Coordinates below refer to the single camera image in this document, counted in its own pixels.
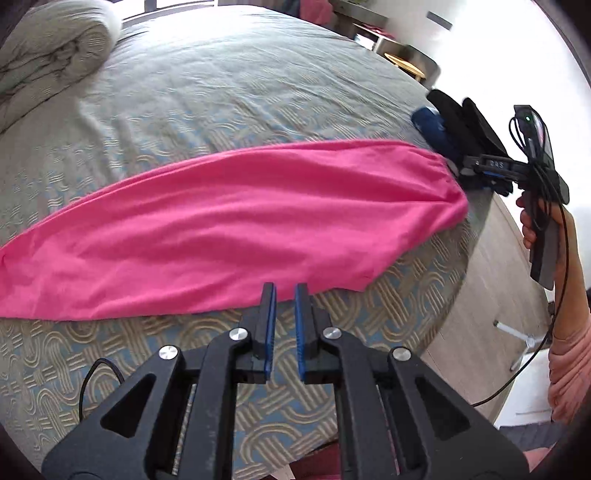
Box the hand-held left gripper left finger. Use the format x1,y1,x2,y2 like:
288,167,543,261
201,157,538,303
41,282,278,480

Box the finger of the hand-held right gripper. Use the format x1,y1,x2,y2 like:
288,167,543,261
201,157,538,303
462,154,527,176
480,172,525,196

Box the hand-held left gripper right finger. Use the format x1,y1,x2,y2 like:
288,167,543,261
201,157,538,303
294,282,530,480

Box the pink pants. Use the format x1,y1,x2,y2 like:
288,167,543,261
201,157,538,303
0,138,471,321

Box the black folded clothes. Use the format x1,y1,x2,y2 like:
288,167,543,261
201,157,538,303
426,89,509,169

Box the blue folded cloth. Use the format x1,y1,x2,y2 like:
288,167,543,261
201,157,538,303
412,106,463,168

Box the white tripod leg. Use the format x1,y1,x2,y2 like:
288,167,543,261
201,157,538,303
492,319,551,371

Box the grey shelf desk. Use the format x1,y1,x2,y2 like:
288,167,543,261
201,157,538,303
329,0,389,43

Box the patterned bed cover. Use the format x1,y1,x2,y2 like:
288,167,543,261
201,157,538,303
0,4,497,476

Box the pink hanging cloth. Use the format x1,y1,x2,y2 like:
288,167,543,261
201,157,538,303
299,0,341,27

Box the rolled grey quilt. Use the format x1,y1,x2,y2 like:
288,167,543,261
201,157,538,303
0,0,123,132

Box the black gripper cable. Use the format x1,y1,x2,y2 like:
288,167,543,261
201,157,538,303
471,105,573,408

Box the grey wall plate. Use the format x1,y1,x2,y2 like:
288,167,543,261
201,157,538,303
426,11,454,32

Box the thin black cable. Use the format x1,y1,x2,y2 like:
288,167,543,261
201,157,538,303
78,357,126,418

